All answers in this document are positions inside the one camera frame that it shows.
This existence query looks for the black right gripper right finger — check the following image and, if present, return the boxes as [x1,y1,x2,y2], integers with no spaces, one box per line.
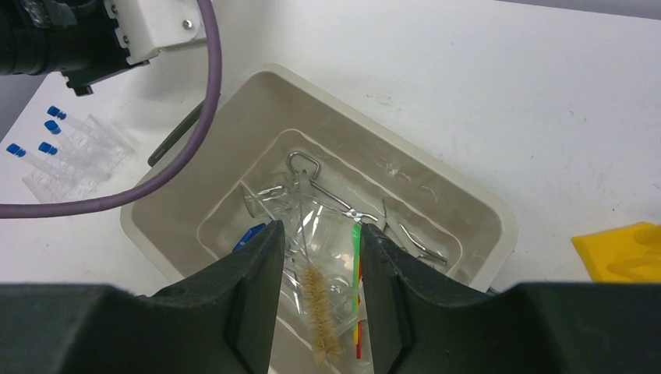
[360,224,660,373]

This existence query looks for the yellow test tube rack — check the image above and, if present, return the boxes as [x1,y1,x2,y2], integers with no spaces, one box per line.
[571,222,660,284]

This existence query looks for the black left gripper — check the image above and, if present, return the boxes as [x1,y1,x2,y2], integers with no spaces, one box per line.
[1,0,138,97]

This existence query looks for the clay pipe triangle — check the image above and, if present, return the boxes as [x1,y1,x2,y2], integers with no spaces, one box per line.
[381,197,410,248]

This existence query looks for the blue capped vial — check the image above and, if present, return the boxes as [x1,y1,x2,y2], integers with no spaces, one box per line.
[6,143,61,178]
[44,120,89,152]
[38,142,88,170]
[46,105,100,138]

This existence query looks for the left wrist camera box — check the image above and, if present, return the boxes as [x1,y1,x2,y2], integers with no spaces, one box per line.
[103,0,207,65]

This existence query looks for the rainbow plastic spoon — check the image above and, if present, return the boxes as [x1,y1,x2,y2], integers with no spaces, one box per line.
[352,223,362,360]

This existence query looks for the graduated cylinder blue base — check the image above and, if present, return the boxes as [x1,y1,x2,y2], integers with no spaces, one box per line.
[232,223,267,252]

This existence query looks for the test tube brush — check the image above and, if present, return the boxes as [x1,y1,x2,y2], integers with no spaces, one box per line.
[294,169,341,366]

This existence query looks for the small clear beaker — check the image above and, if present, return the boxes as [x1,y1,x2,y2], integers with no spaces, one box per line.
[239,170,311,227]

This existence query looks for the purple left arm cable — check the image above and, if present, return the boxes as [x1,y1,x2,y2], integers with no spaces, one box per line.
[0,0,224,220]

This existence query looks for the metal crucible tongs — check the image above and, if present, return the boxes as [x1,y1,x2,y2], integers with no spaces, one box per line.
[285,150,449,266]

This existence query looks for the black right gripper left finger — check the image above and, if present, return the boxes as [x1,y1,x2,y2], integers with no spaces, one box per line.
[1,221,285,373]

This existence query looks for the beige plastic tub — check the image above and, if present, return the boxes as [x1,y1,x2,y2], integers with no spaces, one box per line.
[119,63,519,374]

